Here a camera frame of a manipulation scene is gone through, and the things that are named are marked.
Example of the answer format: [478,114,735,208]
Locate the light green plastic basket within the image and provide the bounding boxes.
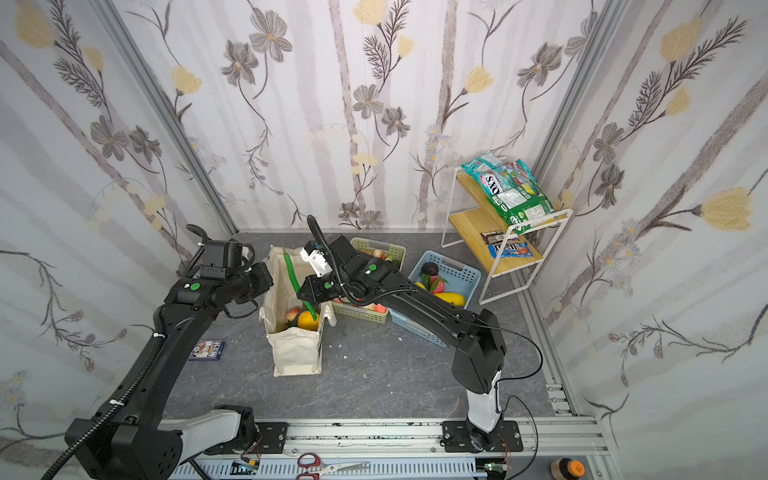
[332,237,406,324]

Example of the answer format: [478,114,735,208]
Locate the long green toy bean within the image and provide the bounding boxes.
[283,251,318,322]

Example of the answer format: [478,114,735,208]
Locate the orange yellow toy pumpkin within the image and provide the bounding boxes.
[296,311,320,332]

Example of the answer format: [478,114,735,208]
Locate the cream canvas grocery bag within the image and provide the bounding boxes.
[259,246,336,377]

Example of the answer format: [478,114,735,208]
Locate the light blue plastic basket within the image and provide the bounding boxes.
[390,250,481,347]

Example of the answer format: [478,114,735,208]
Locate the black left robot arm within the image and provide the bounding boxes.
[44,262,273,479]

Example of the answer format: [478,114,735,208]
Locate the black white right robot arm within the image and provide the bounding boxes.
[297,226,507,452]

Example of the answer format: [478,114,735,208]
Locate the brown candy bag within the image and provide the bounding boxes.
[481,231,520,245]

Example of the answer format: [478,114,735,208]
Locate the green snack bag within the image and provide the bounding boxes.
[462,153,555,233]

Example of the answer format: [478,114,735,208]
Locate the blue playing cards box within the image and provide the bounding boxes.
[187,340,227,362]

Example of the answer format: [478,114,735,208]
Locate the dark brown toy fruit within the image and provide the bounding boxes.
[420,262,439,277]

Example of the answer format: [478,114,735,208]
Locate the white metal wooden shelf rack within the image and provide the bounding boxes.
[441,167,574,305]

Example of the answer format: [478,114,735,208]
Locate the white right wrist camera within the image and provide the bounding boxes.
[300,241,332,277]

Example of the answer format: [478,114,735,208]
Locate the black corrugated cable conduit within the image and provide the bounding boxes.
[40,335,166,480]

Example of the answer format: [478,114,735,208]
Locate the red handled scissors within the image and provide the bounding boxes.
[295,453,370,480]

